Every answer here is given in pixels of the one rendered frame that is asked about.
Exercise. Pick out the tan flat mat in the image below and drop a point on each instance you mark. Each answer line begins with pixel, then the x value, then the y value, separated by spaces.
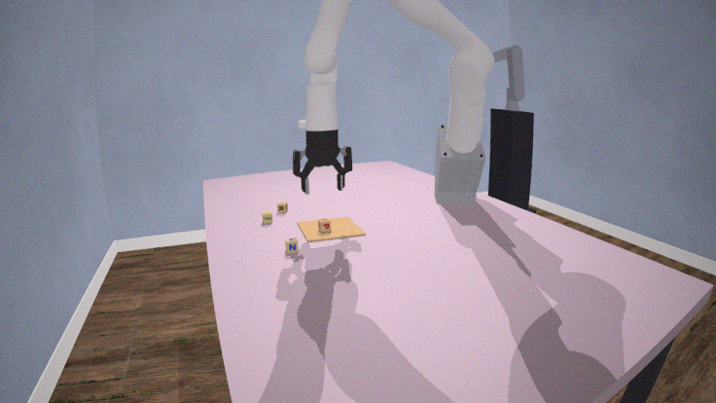
pixel 342 227

